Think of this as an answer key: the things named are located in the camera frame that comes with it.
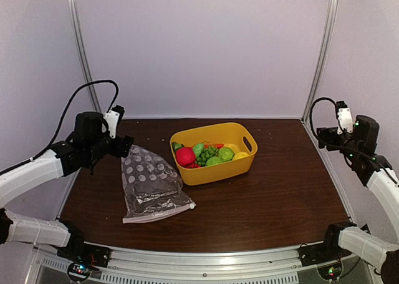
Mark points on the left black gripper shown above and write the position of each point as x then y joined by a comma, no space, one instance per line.
123,143

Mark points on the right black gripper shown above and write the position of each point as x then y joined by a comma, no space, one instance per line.
322,137

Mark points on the clear zip top bag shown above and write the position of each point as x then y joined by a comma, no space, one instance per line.
153,190

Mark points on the red toy pepper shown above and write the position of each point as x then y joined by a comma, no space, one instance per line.
185,156

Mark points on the green toy grapes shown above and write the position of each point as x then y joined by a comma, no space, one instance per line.
206,154

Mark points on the orange toy carrot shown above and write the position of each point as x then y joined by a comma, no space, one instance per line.
217,146

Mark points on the light green toy squash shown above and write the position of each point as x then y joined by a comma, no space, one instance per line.
226,154

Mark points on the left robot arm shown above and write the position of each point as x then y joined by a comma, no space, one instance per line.
56,162

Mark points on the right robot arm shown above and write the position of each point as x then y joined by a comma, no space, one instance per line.
368,186

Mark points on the green toy leafy vegetable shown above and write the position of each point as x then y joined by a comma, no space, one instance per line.
198,149

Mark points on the green toy apple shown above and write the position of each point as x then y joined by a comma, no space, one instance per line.
213,161

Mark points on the yellow toy lemon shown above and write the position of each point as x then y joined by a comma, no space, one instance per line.
240,155

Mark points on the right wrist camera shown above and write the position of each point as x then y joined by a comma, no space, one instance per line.
344,118

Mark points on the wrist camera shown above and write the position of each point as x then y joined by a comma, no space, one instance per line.
111,120
344,118

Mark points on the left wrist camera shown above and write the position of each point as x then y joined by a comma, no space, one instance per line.
111,120

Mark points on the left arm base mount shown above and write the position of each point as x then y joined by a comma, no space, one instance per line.
92,255

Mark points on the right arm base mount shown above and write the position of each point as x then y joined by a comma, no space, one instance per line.
320,253

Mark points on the front aluminium rail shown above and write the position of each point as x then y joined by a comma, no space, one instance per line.
276,265

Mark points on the right metal frame post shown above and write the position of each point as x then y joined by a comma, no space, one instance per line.
331,14

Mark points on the metal frame post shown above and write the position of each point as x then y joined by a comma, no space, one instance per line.
331,14
79,40

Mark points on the left metal frame post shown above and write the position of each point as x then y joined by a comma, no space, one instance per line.
79,40

